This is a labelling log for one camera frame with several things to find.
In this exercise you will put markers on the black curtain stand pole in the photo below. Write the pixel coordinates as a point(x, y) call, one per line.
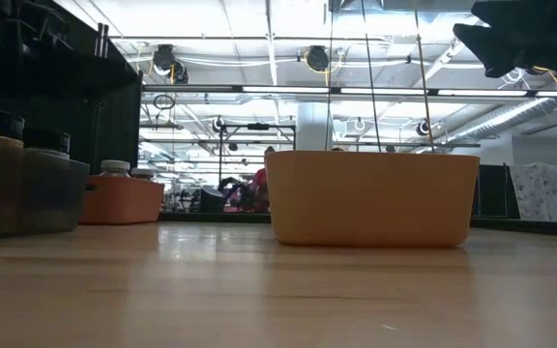
point(100, 41)

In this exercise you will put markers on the long ceiling light bar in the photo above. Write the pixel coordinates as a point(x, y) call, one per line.
point(191, 88)

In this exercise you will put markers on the orange plastic bin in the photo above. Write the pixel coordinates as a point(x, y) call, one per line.
point(121, 203)

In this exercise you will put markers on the black lid spice jar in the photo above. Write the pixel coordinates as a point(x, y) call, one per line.
point(46, 140)

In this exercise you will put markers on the black background rig frame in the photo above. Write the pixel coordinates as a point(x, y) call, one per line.
point(258, 126)

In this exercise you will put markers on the silver ventilation duct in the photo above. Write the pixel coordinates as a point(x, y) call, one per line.
point(510, 116)

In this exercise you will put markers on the white patterned panel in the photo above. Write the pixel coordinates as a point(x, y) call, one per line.
point(539, 191)

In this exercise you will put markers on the grey translucent plastic bin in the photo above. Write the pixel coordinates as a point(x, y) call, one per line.
point(46, 193)

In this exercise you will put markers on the yellow plastic bin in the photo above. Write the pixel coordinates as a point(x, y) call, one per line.
point(372, 198)

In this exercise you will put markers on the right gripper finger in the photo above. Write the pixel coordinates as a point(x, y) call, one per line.
point(501, 48)
point(520, 14)

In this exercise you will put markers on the background black robot arm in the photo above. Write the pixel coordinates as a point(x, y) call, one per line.
point(232, 186)

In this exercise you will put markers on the person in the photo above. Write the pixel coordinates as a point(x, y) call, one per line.
point(260, 186)

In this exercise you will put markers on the black curtain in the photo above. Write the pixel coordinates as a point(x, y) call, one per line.
point(114, 130)

